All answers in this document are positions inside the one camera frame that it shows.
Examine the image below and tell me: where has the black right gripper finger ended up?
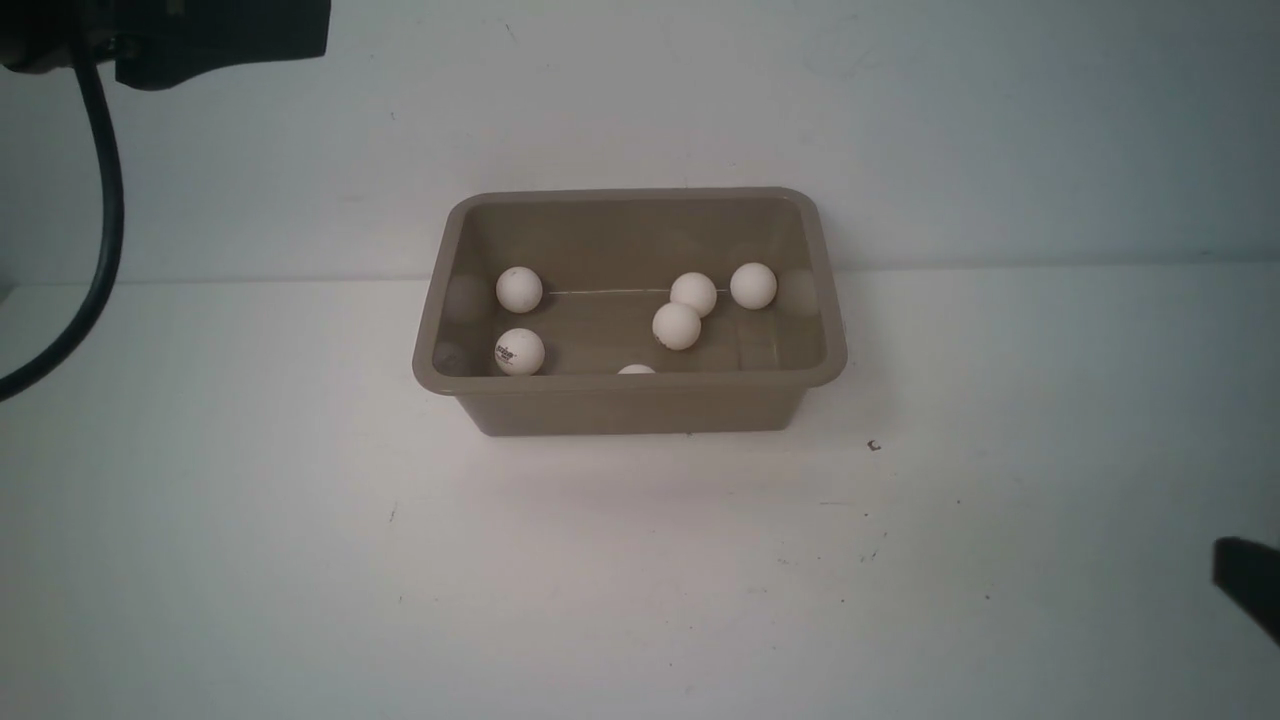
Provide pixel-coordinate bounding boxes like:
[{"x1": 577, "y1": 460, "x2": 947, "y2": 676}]
[{"x1": 1212, "y1": 537, "x2": 1280, "y2": 646}]

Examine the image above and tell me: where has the white ball red-black logo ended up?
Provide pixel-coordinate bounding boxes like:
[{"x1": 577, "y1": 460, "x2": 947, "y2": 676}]
[{"x1": 494, "y1": 328, "x2": 547, "y2": 377}]

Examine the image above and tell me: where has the plain white ball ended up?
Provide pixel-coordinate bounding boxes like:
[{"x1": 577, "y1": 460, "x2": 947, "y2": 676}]
[
  {"x1": 495, "y1": 266, "x2": 544, "y2": 314},
  {"x1": 669, "y1": 272, "x2": 718, "y2": 318}
]

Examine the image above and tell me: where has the tan plastic bin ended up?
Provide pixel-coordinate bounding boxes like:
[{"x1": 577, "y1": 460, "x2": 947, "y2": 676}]
[{"x1": 412, "y1": 187, "x2": 849, "y2": 437}]

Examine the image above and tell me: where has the black left camera cable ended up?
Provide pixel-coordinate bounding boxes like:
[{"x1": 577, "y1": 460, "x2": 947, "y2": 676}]
[{"x1": 0, "y1": 40, "x2": 125, "y2": 404}]

